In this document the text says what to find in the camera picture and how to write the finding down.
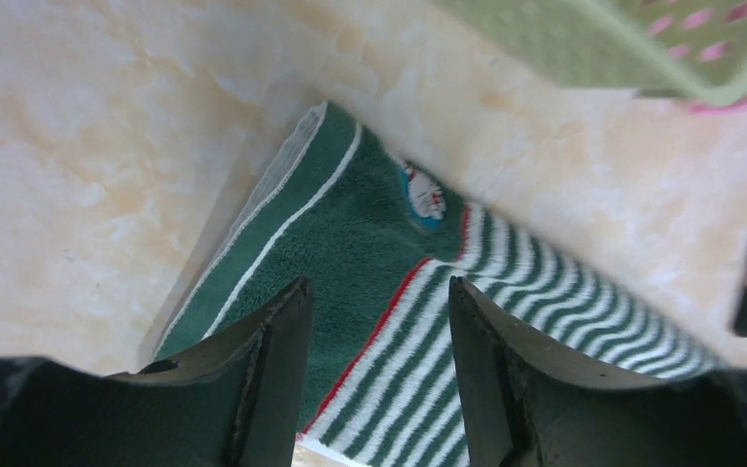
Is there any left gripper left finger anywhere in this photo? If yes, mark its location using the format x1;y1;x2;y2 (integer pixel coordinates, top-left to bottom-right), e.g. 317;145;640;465
0;277;314;466

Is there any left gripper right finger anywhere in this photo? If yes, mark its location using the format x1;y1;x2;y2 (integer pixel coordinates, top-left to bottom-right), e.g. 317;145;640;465
448;277;747;467

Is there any green white striped towel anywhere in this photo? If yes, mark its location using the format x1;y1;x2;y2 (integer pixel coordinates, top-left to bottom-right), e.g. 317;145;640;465
157;102;720;466

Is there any green perforated plastic basket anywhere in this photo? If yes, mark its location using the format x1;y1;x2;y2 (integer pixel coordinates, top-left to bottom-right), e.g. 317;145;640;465
439;0;747;107

